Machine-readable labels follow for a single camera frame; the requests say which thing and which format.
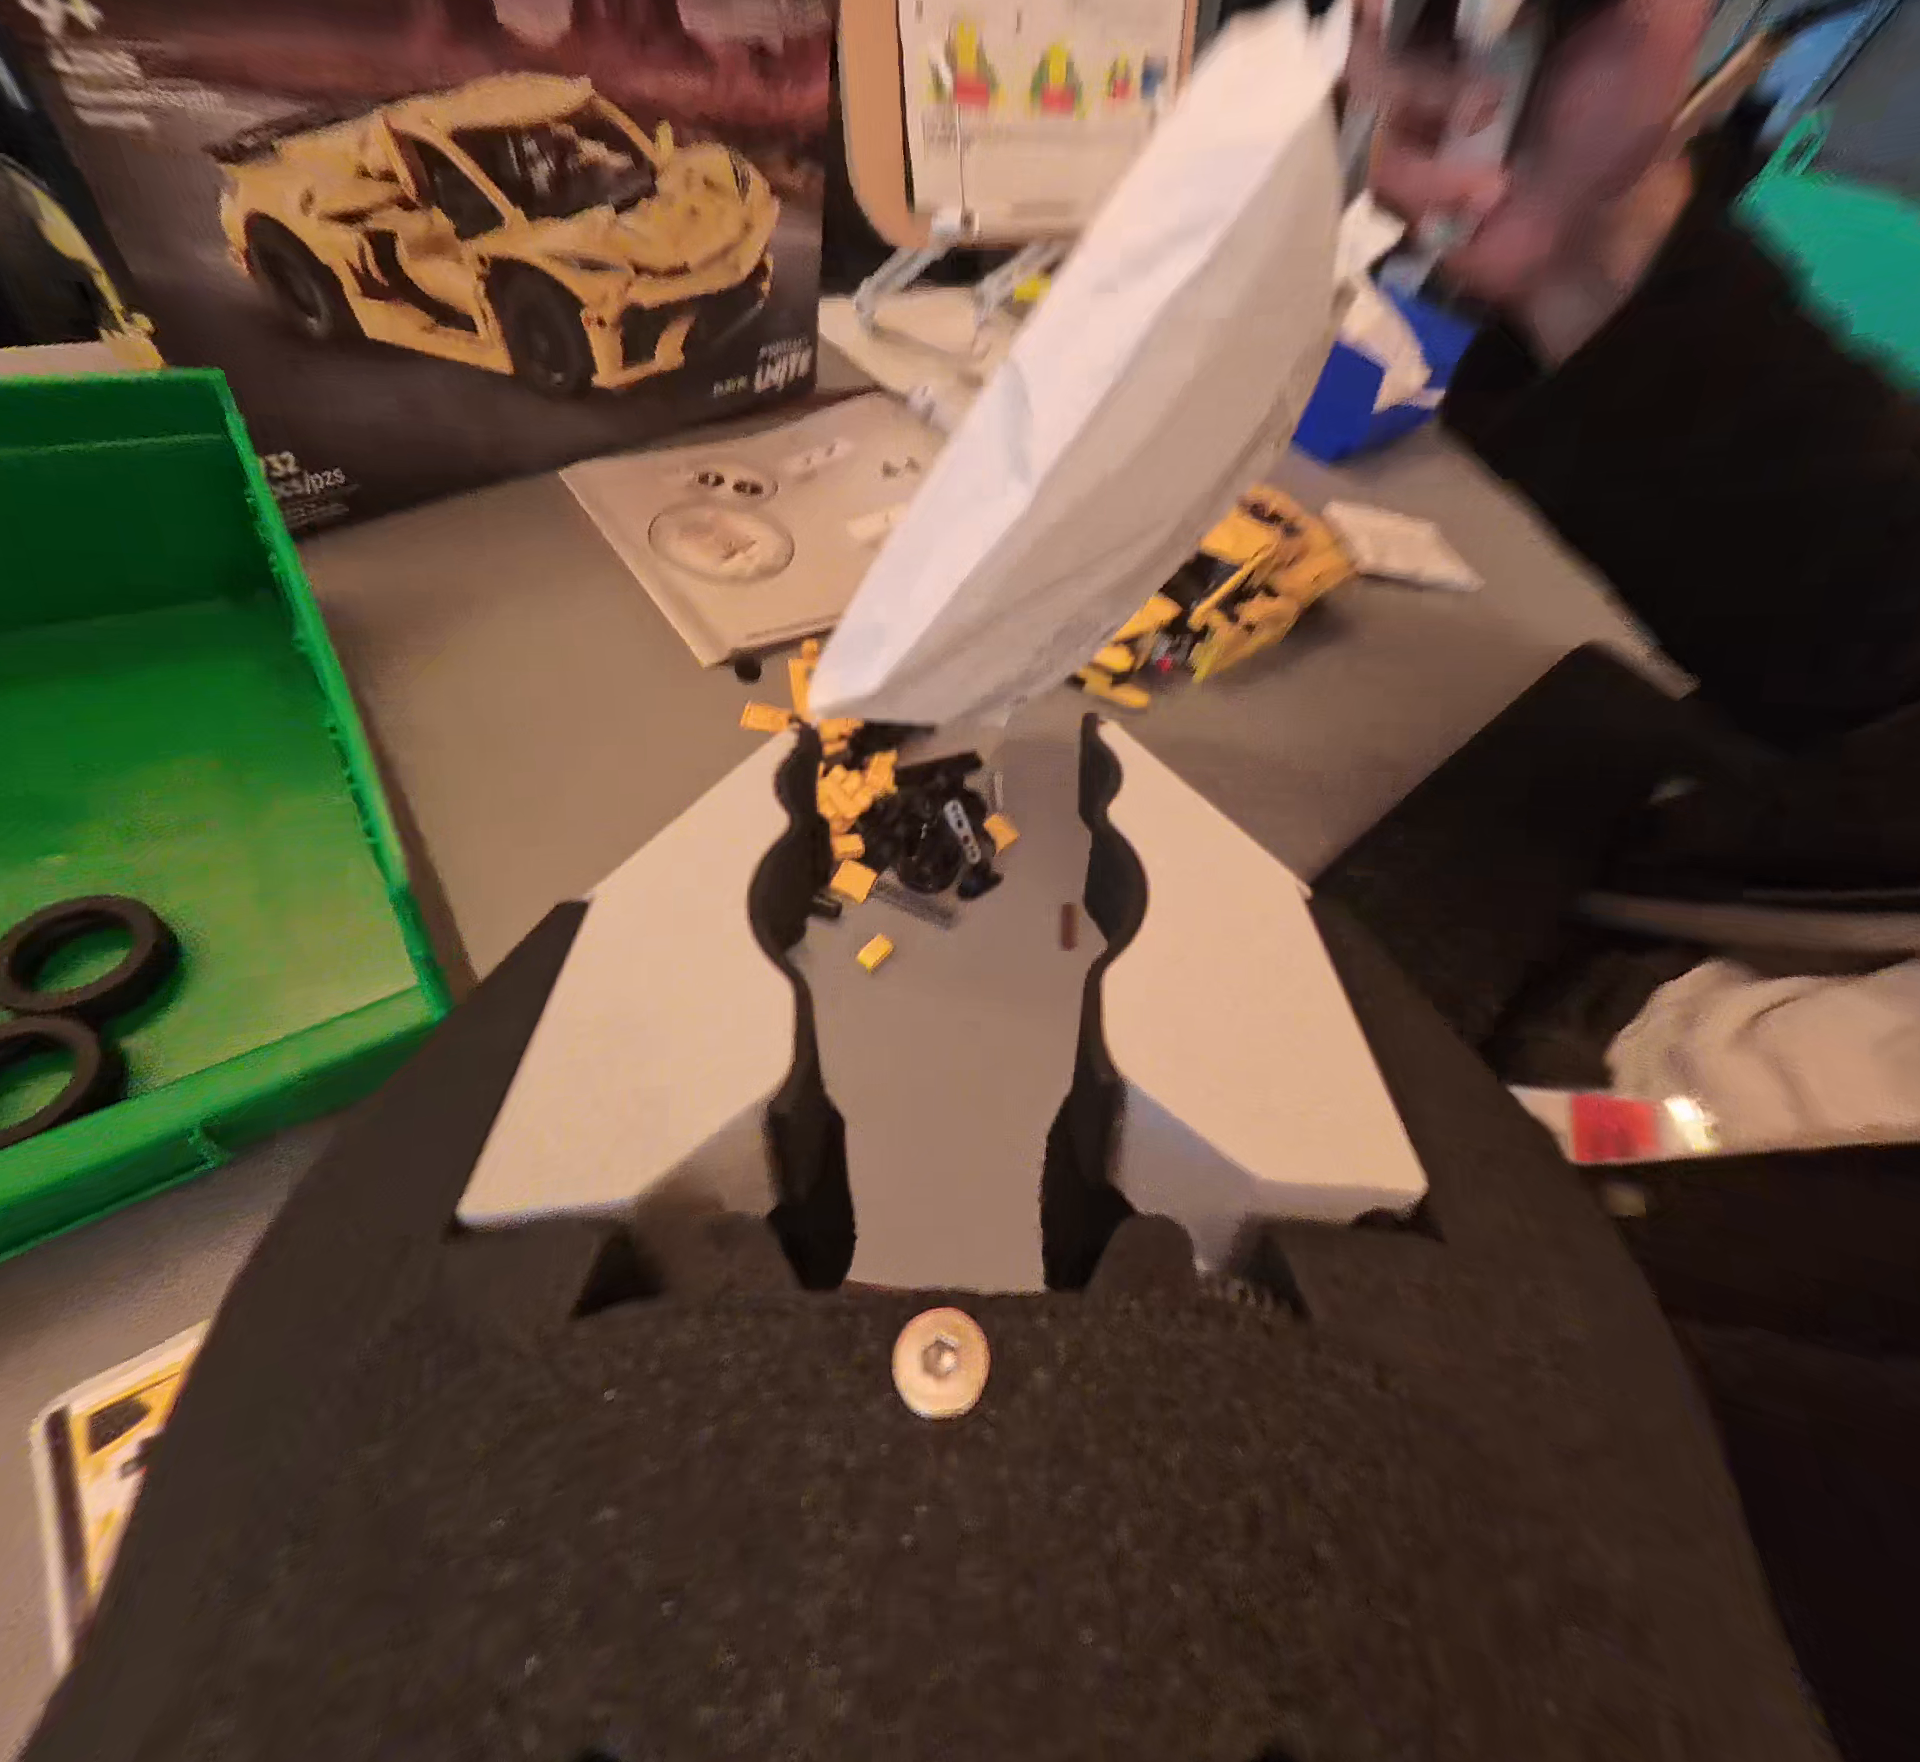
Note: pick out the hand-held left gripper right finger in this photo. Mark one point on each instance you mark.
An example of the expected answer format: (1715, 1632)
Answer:
(1244, 1042)

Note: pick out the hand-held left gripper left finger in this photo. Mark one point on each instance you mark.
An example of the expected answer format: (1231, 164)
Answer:
(630, 1042)

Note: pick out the blue plastic bin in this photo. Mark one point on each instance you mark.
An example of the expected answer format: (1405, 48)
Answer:
(1379, 397)

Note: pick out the small printed paper bag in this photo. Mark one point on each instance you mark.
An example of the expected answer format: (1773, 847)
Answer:
(1402, 545)

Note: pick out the large printed paper bag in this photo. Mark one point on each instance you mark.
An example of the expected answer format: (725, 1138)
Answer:
(1125, 411)

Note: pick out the person's right forearm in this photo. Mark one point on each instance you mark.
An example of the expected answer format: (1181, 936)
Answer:
(1725, 472)

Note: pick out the person's right hand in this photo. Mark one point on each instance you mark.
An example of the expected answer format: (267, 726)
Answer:
(1620, 112)

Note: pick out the black office chair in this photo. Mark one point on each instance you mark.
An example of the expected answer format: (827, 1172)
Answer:
(1470, 817)

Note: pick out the pile of yellow black pieces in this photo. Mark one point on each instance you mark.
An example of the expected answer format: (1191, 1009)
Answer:
(899, 817)

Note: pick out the red and white card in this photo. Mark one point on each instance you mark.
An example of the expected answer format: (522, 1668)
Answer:
(1612, 1127)

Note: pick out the yellow toy car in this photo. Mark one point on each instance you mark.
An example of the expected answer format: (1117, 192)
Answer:
(1260, 577)

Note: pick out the teal green container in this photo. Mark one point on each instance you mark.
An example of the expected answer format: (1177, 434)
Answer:
(1845, 263)

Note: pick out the white instruction sheet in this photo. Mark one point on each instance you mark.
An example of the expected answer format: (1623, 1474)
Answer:
(1034, 22)

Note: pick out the black rubber tyre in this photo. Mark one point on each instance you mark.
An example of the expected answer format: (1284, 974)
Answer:
(143, 960)
(92, 1079)

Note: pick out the instruction booklet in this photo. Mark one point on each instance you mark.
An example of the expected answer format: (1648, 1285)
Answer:
(720, 546)

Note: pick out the green plastic bin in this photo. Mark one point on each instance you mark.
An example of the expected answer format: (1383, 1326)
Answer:
(150, 743)

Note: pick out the wooden document stand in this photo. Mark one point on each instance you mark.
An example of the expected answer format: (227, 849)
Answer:
(870, 66)

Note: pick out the sticker sheet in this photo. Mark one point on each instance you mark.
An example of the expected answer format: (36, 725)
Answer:
(104, 1477)

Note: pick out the toy car set box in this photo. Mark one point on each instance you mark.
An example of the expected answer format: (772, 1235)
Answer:
(450, 141)

